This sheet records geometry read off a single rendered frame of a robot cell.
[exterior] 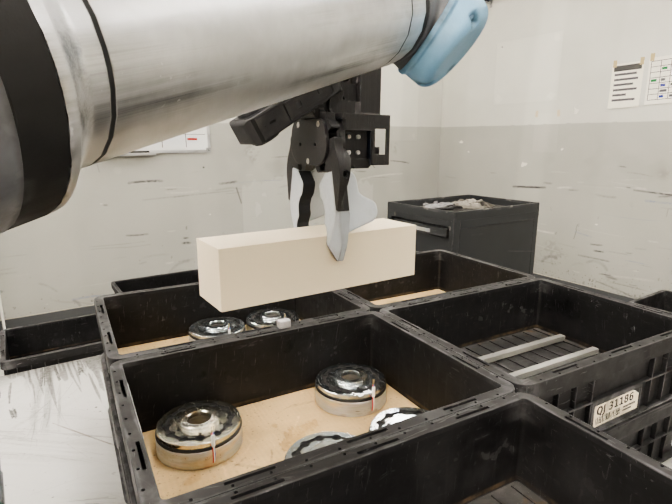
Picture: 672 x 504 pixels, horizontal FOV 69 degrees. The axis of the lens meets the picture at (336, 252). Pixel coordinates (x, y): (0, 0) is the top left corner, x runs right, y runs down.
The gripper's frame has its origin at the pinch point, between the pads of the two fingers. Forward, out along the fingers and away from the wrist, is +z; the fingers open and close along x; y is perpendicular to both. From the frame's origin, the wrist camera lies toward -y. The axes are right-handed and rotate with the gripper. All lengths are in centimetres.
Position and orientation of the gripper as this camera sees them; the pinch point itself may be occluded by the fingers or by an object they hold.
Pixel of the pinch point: (315, 245)
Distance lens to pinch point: 53.4
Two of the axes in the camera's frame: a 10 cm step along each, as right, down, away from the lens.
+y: 8.3, -1.2, 5.4
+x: -5.6, -1.9, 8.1
